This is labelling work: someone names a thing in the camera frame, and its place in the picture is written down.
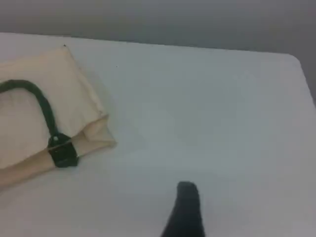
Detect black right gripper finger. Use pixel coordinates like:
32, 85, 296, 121
160, 181, 206, 237

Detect cream canvas handbag green handles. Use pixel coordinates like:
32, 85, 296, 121
0, 45, 118, 192

